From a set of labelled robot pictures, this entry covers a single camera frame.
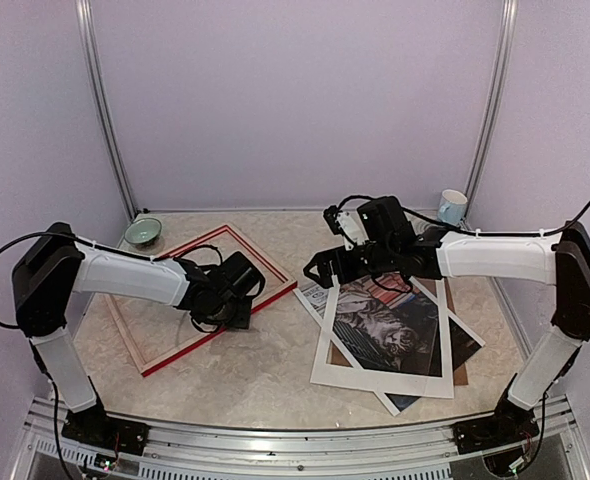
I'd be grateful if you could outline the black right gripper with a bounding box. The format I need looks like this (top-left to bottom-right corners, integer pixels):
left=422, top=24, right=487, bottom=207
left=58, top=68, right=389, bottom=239
left=303, top=240, right=397, bottom=289

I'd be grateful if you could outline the cat and books photo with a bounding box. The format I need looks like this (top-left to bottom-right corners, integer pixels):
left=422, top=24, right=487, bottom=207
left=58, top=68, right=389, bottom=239
left=296, top=274, right=485, bottom=414

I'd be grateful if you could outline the red wooden picture frame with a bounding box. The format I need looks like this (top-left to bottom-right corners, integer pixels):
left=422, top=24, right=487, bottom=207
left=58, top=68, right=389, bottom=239
left=104, top=224, right=297, bottom=377

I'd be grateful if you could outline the white mat board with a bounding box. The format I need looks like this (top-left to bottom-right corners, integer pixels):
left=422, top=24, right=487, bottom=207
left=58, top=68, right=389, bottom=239
left=311, top=275, right=454, bottom=399

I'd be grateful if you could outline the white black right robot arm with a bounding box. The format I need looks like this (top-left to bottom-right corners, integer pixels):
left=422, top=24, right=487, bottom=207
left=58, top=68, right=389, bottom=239
left=303, top=195, right=590, bottom=444

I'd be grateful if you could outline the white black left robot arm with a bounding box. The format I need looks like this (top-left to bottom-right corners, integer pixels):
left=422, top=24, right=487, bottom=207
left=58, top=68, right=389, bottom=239
left=0, top=222, right=266, bottom=445

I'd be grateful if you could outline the green ceramic bowl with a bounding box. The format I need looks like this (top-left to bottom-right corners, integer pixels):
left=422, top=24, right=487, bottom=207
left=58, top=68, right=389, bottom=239
left=124, top=218, right=162, bottom=248

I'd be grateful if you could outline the round swirl pattern plate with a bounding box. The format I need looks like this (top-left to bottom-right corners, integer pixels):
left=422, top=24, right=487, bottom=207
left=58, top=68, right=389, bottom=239
left=406, top=211, right=465, bottom=239

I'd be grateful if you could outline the light blue ceramic mug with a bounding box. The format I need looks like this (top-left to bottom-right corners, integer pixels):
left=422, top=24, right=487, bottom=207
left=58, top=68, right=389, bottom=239
left=437, top=189, right=468, bottom=226

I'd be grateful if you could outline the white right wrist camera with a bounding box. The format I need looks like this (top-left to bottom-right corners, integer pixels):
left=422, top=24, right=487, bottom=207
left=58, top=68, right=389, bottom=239
left=323, top=205, right=366, bottom=250

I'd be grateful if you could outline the brown frame backing board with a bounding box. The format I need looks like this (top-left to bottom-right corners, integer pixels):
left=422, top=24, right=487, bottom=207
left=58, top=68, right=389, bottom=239
left=326, top=277, right=470, bottom=387

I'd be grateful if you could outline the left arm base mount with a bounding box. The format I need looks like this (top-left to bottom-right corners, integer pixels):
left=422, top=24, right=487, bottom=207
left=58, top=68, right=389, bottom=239
left=62, top=405, right=150, bottom=456

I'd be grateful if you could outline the aluminium enclosure frame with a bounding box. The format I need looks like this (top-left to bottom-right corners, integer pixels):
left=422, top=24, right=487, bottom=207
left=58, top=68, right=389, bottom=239
left=22, top=0, right=589, bottom=480

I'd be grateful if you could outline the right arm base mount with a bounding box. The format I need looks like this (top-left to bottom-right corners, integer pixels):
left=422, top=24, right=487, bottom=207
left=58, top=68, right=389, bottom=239
left=452, top=407, right=540, bottom=455

